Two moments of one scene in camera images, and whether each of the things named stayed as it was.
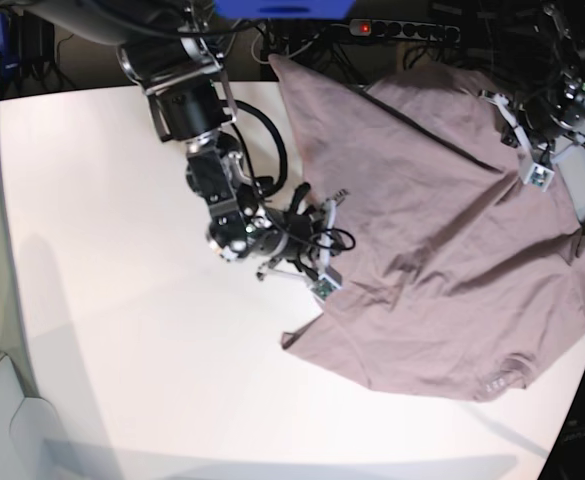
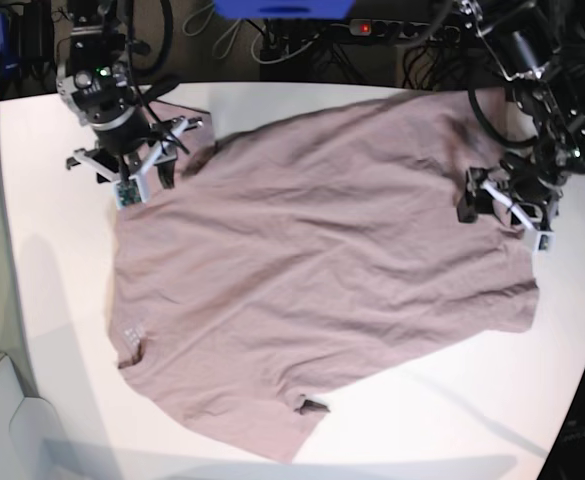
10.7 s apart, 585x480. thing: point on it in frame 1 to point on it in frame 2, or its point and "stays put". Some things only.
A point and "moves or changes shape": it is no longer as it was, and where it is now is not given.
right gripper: (534, 128) to (516, 190)
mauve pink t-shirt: (459, 271) moves or changes shape
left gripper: (307, 237) to (127, 147)
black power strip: (417, 30) stays put
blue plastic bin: (283, 9) stays put
